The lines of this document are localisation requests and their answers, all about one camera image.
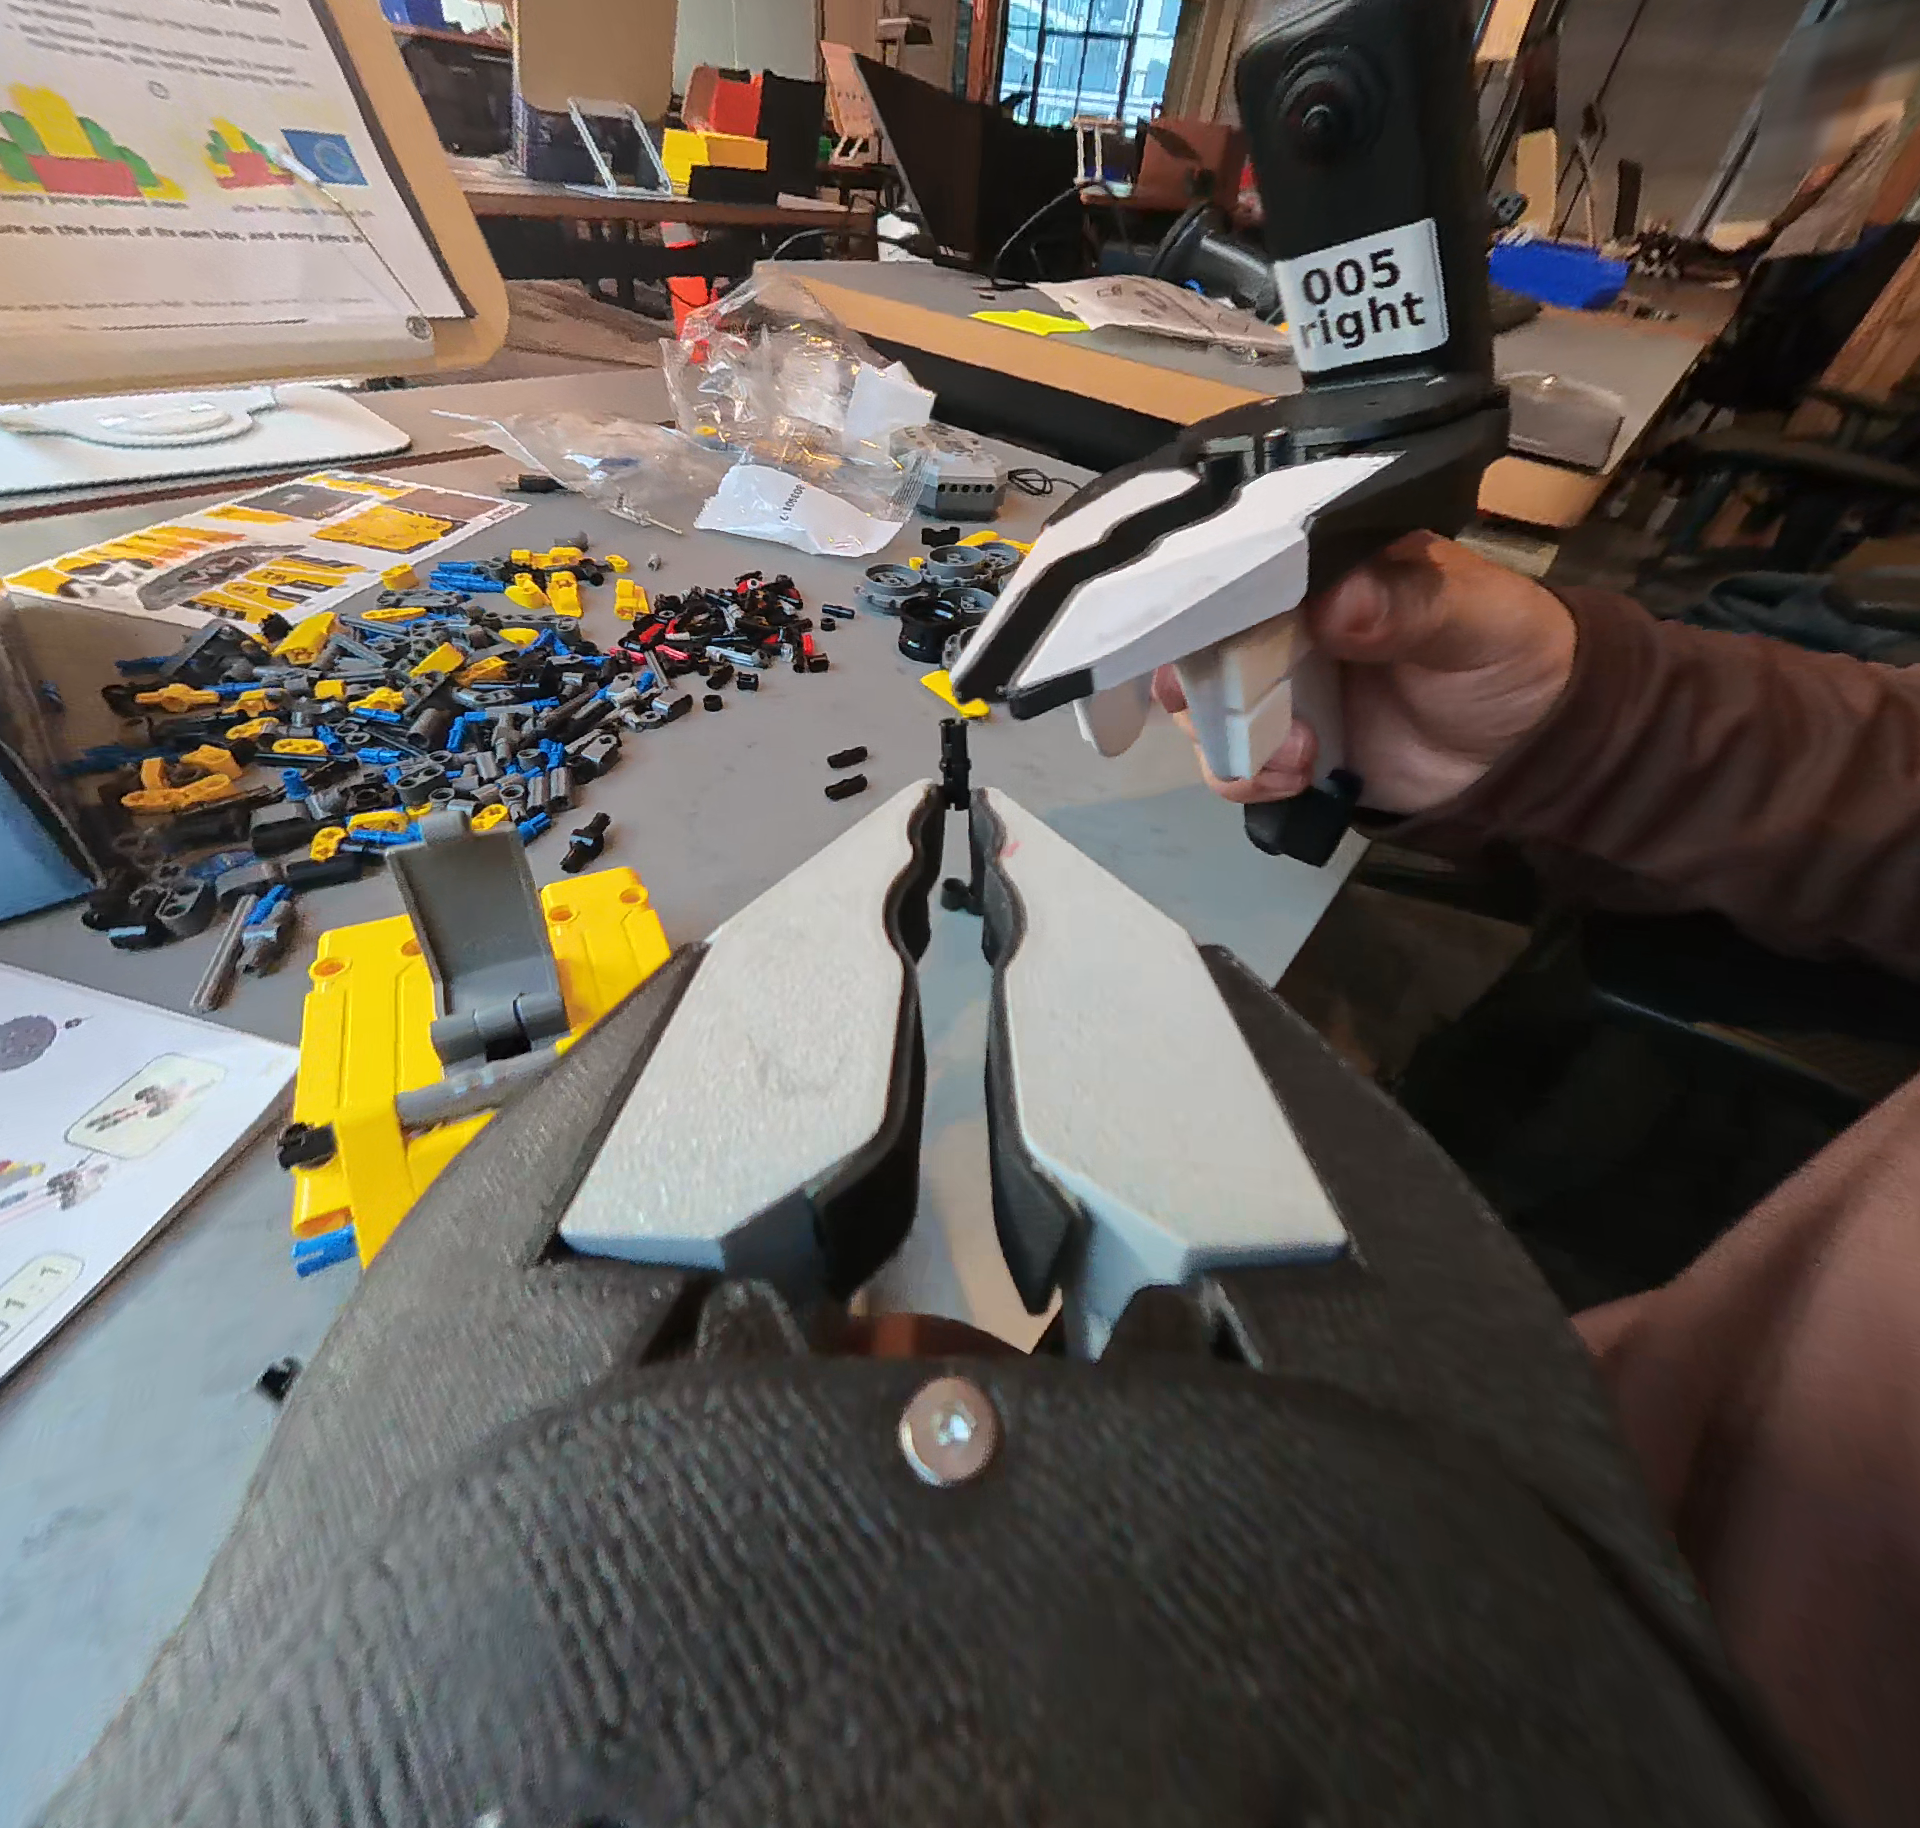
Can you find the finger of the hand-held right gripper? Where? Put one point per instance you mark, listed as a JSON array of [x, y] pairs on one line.
[[1230, 568], [1074, 554]]

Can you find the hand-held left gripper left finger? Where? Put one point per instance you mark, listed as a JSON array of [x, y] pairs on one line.
[[751, 1078]]

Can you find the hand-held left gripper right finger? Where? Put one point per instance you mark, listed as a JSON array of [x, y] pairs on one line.
[[1155, 1093]]

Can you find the black multi-hole connector piece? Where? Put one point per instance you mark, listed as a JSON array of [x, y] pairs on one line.
[[954, 808]]

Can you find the yellow toy vehicle model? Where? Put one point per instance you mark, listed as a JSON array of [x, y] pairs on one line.
[[390, 1063]]

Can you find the pile of small building parts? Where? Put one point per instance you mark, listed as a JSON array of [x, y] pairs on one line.
[[450, 719]]

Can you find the person's right forearm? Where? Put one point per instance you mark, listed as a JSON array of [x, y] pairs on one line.
[[1740, 778]]

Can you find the grey desk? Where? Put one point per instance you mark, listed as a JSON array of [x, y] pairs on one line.
[[751, 868]]

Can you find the person's right hand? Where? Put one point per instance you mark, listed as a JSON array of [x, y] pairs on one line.
[[1456, 674]]

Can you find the group of grey toothed wheels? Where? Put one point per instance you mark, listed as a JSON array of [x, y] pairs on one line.
[[946, 598]]

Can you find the grey motor block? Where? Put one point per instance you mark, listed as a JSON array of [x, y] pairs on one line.
[[960, 471]]

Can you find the yellow curved panel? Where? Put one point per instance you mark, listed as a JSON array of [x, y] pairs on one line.
[[954, 695]]

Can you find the background wooden table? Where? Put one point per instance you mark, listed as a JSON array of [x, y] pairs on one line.
[[990, 344]]

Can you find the blue plastic bin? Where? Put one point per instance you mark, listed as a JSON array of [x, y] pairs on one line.
[[1561, 275]]

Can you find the window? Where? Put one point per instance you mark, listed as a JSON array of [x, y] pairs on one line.
[[1096, 43]]

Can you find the crumpled clear plastic bag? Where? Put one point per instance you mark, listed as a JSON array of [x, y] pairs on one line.
[[751, 419]]

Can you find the black monitor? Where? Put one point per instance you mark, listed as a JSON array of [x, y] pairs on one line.
[[960, 163]]

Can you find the instruction booklet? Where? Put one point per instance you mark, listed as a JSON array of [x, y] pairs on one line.
[[106, 1139]]

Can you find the sticker sheet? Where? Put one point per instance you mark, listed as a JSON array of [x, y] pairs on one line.
[[240, 545]]

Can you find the blue cardboard box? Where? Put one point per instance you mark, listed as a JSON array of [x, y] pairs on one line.
[[210, 119]]

